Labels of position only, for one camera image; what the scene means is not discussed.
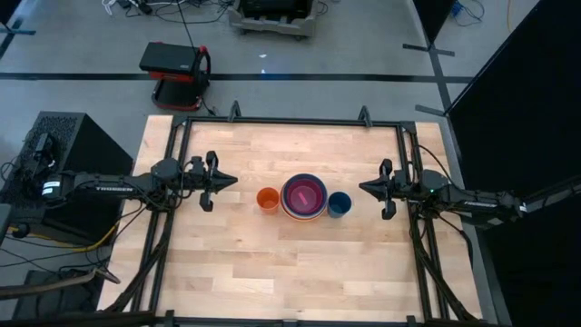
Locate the black floor cable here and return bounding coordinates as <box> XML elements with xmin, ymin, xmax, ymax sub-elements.
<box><xmin>102</xmin><ymin>0</ymin><xmax>232</xmax><ymax>54</ymax></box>

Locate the white plastic bowl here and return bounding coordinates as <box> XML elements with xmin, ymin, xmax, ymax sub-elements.
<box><xmin>279</xmin><ymin>179</ymin><xmax>330</xmax><ymax>221</ymax></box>

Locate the black cable bundle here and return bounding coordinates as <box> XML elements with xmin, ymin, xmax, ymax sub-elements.
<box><xmin>408</xmin><ymin>213</ymin><xmax>471</xmax><ymax>322</ymax></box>
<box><xmin>106</xmin><ymin>208</ymin><xmax>176</xmax><ymax>314</ymax></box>

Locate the yellow floor cable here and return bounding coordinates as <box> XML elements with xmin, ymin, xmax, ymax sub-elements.
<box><xmin>6</xmin><ymin>222</ymin><xmax>120</xmax><ymax>254</ymax></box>

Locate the orange plastic bowl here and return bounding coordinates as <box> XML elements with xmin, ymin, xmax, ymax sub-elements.
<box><xmin>281</xmin><ymin>211</ymin><xmax>326</xmax><ymax>223</ymax></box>

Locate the black partition panel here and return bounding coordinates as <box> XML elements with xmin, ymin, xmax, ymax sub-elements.
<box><xmin>0</xmin><ymin>0</ymin><xmax>36</xmax><ymax>60</ymax></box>
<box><xmin>415</xmin><ymin>0</ymin><xmax>581</xmax><ymax>327</ymax></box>
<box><xmin>402</xmin><ymin>0</ymin><xmax>458</xmax><ymax>58</ymax></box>

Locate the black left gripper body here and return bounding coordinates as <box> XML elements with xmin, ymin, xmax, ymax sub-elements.
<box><xmin>190</xmin><ymin>152</ymin><xmax>220</xmax><ymax>213</ymax></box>

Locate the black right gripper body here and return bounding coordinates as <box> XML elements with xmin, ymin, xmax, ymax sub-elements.
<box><xmin>379</xmin><ymin>158</ymin><xmax>412</xmax><ymax>221</ymax></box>

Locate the magenta plastic bowl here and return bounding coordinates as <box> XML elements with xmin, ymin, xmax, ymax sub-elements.
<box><xmin>285</xmin><ymin>178</ymin><xmax>324</xmax><ymax>217</ymax></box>

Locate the black perforated computer tower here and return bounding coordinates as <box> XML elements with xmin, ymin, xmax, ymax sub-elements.
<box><xmin>0</xmin><ymin>111</ymin><xmax>133</xmax><ymax>244</ymax></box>

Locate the red equipment cart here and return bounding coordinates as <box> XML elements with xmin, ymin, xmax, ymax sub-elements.
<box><xmin>151</xmin><ymin>45</ymin><xmax>212</xmax><ymax>113</ymax></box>

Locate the grey equipment dolly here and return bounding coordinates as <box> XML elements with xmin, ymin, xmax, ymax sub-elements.
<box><xmin>226</xmin><ymin>0</ymin><xmax>319</xmax><ymax>41</ymax></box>

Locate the teal blue plastic cup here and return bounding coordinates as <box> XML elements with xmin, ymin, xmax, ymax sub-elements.
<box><xmin>327</xmin><ymin>191</ymin><xmax>353</xmax><ymax>219</ymax></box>

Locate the black metal table frame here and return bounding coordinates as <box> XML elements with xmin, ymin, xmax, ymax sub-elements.
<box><xmin>103</xmin><ymin>99</ymin><xmax>482</xmax><ymax>327</ymax></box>

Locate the orange plastic cup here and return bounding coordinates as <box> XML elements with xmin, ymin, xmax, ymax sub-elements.
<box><xmin>256</xmin><ymin>186</ymin><xmax>281</xmax><ymax>214</ymax></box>

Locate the blue floor cable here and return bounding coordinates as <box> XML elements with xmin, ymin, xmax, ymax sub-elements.
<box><xmin>451</xmin><ymin>0</ymin><xmax>485</xmax><ymax>23</ymax></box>

